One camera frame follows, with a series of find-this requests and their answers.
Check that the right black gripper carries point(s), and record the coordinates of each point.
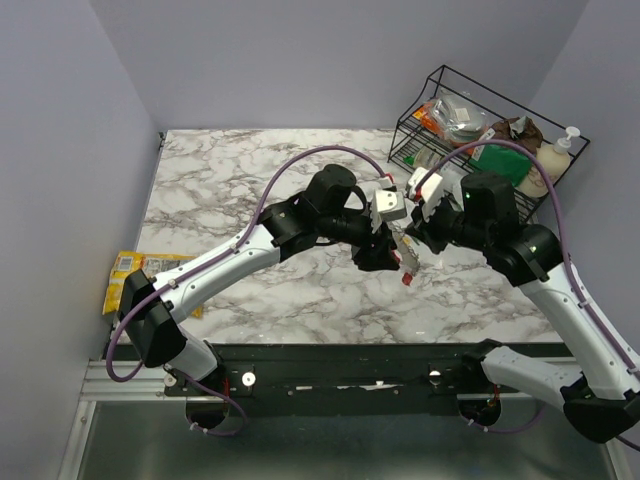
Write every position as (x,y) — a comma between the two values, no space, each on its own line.
(424,230)

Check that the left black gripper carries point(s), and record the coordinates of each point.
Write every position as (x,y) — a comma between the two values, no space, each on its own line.
(380,257)

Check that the keyring with keys red tag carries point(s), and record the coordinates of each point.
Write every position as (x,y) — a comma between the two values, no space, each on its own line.
(409,259)

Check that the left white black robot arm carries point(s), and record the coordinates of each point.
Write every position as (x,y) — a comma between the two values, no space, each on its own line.
(332,209)

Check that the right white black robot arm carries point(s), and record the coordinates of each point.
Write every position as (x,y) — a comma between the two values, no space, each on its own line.
(599,398)

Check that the green white snack packet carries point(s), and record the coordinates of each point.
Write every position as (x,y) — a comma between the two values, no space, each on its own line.
(426,158)

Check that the green brown snack bag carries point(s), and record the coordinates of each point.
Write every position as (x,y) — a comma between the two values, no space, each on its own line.
(504,161)

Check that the silver foil bag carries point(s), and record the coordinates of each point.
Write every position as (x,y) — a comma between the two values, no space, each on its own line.
(457,120)

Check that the orange snack bag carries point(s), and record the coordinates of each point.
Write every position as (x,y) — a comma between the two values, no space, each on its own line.
(422,116)

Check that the white pump soap bottle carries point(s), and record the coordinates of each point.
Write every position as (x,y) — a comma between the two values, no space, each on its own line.
(555,160)

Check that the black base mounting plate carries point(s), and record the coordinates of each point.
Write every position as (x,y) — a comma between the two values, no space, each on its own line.
(285,380)

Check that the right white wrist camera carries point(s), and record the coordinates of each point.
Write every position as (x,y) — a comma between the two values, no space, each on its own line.
(426,190)

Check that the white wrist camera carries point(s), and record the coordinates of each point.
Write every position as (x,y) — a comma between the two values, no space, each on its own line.
(386,206)
(426,190)

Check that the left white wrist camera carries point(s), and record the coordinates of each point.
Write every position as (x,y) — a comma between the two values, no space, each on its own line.
(386,206)

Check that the black wire rack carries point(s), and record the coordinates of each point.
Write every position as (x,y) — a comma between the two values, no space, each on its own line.
(410,135)

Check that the aluminium frame rail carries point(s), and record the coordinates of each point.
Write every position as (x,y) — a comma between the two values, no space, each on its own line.
(98,387)

